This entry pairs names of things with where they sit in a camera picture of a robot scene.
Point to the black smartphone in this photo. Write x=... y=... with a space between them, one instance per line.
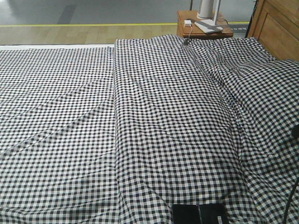
x=199 y=214

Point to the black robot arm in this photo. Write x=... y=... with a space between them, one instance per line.
x=295 y=131

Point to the checkered bed sheet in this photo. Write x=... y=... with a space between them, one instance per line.
x=57 y=137

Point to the checkered duvet cover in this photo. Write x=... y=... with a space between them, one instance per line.
x=204 y=122

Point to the wooden nightstand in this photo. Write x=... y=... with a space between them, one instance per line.
x=194 y=32

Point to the white power adapter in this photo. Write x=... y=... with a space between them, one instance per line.
x=187 y=23

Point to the white cylindrical fan base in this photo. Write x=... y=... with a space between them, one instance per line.
x=205 y=10

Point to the wooden headboard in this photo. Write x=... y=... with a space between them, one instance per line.
x=275 y=24

